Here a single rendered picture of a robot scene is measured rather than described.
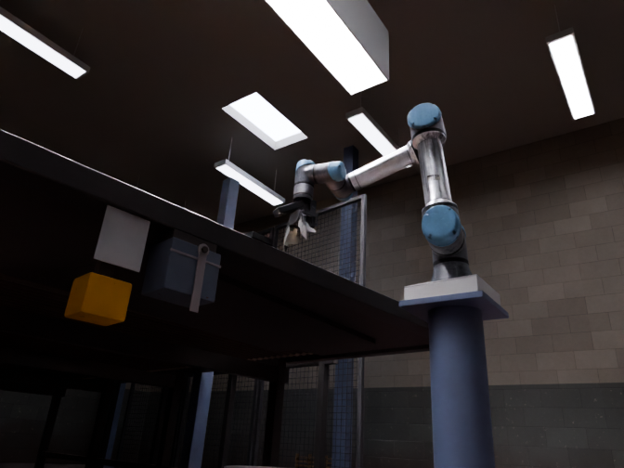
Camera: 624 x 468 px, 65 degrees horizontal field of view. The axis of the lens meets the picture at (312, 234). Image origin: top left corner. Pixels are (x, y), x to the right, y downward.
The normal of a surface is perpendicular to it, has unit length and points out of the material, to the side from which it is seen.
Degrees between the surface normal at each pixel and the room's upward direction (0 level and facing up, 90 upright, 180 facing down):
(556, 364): 90
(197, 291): 90
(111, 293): 90
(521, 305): 90
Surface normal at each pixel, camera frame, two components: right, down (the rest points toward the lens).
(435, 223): -0.37, -0.26
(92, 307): 0.73, -0.24
